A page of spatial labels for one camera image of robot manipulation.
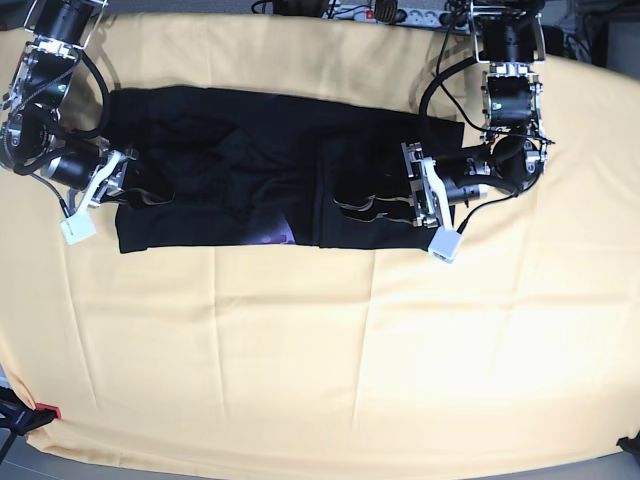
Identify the red black table clamp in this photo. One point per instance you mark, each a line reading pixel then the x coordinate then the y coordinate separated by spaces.
pixel 19 418

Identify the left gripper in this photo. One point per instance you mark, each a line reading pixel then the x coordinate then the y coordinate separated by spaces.
pixel 436 185

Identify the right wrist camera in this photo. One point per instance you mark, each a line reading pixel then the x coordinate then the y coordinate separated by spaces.
pixel 77 227

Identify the black graphic T-shirt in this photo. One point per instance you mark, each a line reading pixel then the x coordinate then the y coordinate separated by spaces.
pixel 251 168

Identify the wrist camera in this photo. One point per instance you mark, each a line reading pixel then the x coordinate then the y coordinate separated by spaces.
pixel 445 244
pixel 77 227

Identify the white power strip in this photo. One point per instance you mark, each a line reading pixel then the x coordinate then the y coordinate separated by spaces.
pixel 395 13

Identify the black corner clamp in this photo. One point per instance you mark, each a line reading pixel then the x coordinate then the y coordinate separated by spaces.
pixel 630 445

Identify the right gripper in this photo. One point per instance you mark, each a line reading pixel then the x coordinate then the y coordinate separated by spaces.
pixel 94 171

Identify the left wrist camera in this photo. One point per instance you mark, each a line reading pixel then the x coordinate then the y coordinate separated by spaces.
pixel 445 244

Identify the yellow table cloth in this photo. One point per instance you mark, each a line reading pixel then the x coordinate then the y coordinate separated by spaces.
pixel 294 362

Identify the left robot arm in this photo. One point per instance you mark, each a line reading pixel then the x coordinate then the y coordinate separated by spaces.
pixel 507 39

